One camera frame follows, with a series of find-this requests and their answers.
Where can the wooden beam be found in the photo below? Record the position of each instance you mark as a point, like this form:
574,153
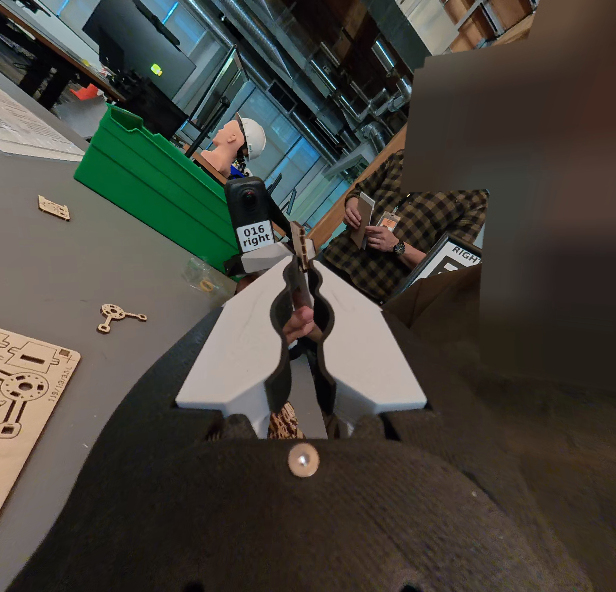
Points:
346,202

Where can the key-shaped wooden piece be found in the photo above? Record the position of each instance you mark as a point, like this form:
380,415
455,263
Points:
115,314

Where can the wooden puzzle sheet round holes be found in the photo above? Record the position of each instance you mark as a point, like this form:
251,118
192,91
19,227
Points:
29,399

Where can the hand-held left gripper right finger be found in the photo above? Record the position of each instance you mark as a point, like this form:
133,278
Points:
370,361

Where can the thin wooden puzzle piece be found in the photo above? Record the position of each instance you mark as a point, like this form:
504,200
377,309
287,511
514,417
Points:
299,243

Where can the grey flat card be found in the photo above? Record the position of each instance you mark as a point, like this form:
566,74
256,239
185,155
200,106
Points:
364,217

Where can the clear plastic bag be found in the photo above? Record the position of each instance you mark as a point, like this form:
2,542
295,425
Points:
199,274

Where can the green storage bin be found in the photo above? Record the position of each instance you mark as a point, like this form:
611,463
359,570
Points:
154,188

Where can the person's right hand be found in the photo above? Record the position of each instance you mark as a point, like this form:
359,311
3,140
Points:
302,323

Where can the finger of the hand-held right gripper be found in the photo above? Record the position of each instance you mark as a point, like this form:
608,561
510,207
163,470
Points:
309,249
267,261

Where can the framed white sign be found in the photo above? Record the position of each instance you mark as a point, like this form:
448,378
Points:
447,260

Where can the plastic-covered instruction sheet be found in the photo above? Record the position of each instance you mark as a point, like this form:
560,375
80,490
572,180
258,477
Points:
29,130

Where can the orange plastic object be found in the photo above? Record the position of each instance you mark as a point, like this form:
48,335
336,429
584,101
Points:
86,93

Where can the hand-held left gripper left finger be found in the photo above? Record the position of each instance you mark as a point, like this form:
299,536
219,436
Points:
226,356

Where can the small rectangular wooden piece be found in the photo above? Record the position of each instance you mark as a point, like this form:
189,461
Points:
54,208

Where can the long wooden table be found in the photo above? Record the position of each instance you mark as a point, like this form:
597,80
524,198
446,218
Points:
48,43

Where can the white hard hat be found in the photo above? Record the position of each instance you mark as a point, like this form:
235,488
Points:
253,137

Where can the black monitor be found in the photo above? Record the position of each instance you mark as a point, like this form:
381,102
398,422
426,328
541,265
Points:
139,48

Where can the wooden model assembly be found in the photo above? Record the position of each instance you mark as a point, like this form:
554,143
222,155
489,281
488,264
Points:
284,421

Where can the mannequin bust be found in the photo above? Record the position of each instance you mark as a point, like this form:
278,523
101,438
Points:
224,144

